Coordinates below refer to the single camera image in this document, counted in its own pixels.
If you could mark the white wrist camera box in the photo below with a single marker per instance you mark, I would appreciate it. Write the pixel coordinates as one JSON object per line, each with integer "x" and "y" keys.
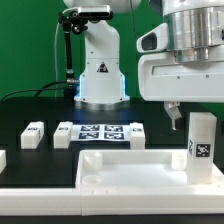
{"x": 156, "y": 40}

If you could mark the white desk top tray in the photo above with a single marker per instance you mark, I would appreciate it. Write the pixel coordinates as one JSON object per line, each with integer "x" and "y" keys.
{"x": 159, "y": 173}

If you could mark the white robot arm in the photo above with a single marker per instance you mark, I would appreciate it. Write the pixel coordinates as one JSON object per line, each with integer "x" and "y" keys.
{"x": 182, "y": 58}

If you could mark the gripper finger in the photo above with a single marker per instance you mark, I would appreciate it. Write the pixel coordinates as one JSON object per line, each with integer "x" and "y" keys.
{"x": 172, "y": 109}

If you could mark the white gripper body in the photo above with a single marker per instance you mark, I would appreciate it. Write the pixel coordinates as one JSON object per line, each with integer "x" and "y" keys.
{"x": 160, "y": 78}

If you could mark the black camera on mount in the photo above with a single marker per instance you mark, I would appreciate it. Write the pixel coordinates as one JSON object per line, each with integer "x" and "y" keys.
{"x": 94, "y": 12}

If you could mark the white left fence block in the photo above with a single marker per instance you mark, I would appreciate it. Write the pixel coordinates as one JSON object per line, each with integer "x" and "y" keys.
{"x": 2, "y": 160}

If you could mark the white front fence bar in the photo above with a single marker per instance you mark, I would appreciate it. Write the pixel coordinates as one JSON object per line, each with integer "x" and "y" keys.
{"x": 30, "y": 202}

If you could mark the fiducial marker sheet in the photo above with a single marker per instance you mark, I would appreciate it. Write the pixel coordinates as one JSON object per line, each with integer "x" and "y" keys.
{"x": 101, "y": 132}

